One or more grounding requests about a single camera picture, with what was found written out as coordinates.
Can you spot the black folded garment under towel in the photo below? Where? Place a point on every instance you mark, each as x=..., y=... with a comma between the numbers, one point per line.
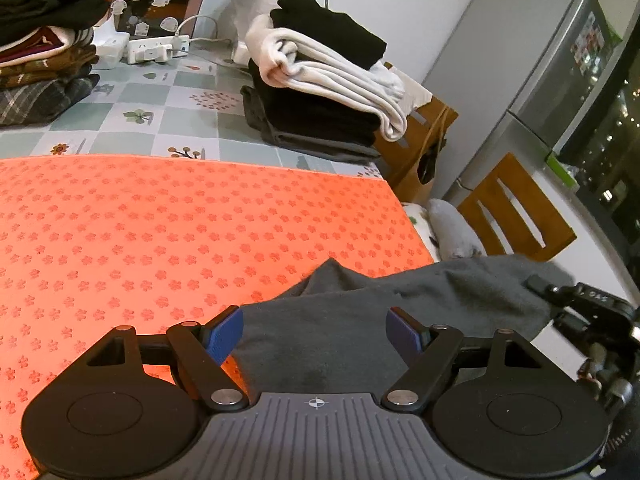
x=291, y=111

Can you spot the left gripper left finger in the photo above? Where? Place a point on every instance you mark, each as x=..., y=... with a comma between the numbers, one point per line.
x=199, y=351

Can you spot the white folded towel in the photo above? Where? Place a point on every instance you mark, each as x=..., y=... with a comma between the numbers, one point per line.
x=290, y=59

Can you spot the plaid folded garment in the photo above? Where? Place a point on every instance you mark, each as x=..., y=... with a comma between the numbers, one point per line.
x=43, y=101

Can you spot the silver refrigerator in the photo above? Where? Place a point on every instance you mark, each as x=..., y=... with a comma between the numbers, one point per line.
x=517, y=72

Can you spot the grey folded garment bottom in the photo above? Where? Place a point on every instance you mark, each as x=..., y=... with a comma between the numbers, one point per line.
x=338, y=151

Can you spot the wooden chair with blanket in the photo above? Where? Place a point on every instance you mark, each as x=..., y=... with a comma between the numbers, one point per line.
x=509, y=212

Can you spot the black garment on top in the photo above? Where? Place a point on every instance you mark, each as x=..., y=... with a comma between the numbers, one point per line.
x=337, y=31

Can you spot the brown paper bag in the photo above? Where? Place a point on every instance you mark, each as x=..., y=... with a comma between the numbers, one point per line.
x=409, y=165

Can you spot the left stack patterned clothes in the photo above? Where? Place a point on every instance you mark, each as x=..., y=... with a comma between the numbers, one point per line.
x=47, y=53

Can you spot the orange patterned mat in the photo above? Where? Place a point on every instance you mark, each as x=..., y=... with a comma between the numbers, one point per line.
x=90, y=242

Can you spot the white power strip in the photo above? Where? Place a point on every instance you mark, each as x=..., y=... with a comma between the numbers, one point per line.
x=156, y=49

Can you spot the light grey folded fleece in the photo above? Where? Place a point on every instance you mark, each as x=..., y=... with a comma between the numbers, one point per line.
x=455, y=239

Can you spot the checkered floral tablecloth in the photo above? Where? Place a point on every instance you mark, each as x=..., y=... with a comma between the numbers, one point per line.
x=188, y=108

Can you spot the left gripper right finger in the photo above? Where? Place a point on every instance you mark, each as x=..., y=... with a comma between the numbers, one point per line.
x=429, y=353

